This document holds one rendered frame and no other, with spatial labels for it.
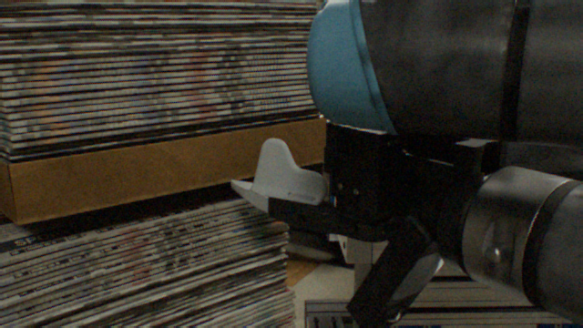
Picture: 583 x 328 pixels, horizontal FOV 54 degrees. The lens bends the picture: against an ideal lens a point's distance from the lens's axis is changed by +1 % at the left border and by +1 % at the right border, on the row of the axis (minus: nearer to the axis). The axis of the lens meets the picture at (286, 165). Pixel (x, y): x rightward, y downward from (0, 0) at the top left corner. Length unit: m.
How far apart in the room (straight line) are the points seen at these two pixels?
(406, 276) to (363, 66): 0.17
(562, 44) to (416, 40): 0.06
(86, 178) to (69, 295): 0.10
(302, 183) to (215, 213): 0.12
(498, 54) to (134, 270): 0.34
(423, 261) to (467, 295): 0.41
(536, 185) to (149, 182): 0.28
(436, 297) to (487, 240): 0.46
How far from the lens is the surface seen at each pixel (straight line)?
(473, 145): 0.36
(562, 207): 0.33
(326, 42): 0.30
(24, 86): 0.43
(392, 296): 0.42
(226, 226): 0.53
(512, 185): 0.35
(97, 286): 0.49
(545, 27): 0.29
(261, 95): 0.51
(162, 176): 0.47
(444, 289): 0.79
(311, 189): 0.43
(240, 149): 0.50
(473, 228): 0.35
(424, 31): 0.29
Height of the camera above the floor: 1.00
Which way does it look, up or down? 16 degrees down
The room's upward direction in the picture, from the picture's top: straight up
